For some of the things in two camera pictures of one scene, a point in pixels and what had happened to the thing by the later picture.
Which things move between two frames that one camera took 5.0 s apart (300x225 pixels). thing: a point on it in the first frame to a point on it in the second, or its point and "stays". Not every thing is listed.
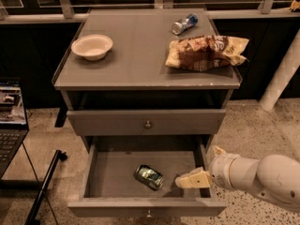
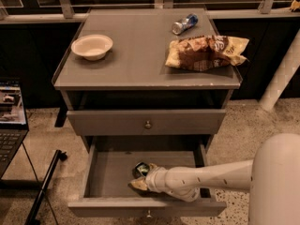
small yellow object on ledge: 295,5 stays
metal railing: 267,7 stays
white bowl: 92,47 stays
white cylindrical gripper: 221,169 to 155,179
